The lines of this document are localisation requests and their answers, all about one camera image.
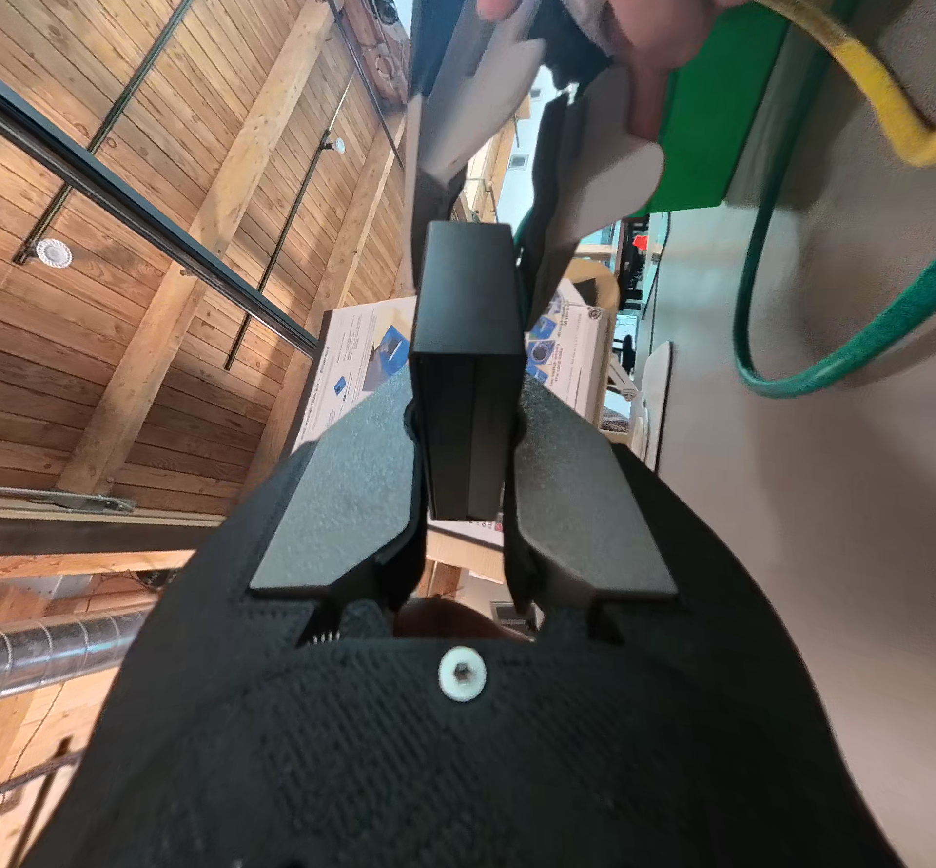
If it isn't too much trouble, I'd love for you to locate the black ceiling rail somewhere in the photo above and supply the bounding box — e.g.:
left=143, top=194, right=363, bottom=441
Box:
left=0, top=80, right=320, bottom=355

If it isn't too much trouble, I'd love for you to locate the printed instruction sheet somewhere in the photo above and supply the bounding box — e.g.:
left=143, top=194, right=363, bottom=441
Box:
left=291, top=279, right=617, bottom=549

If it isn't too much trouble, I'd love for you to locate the yellow ethernet cable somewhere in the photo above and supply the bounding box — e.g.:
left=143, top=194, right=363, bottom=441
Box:
left=753, top=0, right=936, bottom=169

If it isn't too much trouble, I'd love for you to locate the white stand base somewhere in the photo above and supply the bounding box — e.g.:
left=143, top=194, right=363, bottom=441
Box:
left=627, top=340, right=674, bottom=472

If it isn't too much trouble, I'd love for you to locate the black network switch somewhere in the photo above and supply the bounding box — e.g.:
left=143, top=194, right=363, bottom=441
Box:
left=407, top=221, right=529, bottom=521

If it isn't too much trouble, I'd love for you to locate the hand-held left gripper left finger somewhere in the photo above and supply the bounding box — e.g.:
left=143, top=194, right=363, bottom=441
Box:
left=249, top=369, right=429, bottom=612

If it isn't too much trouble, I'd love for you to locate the green ethernet cable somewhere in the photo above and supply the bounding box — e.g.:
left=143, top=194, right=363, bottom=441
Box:
left=512, top=0, right=936, bottom=401

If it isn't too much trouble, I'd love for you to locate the silver duct pipe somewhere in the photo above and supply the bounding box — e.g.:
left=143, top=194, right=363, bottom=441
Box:
left=0, top=608, right=156, bottom=698

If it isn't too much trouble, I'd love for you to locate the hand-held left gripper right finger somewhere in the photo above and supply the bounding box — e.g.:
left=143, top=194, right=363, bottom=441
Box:
left=503, top=373, right=681, bottom=615

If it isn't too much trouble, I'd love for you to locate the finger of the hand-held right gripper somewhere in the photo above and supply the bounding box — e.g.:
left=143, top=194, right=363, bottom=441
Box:
left=404, top=0, right=548, bottom=293
left=521, top=66, right=668, bottom=331

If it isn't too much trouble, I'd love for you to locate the green plastic bin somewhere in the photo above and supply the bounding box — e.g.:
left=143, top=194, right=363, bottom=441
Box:
left=645, top=0, right=902, bottom=216

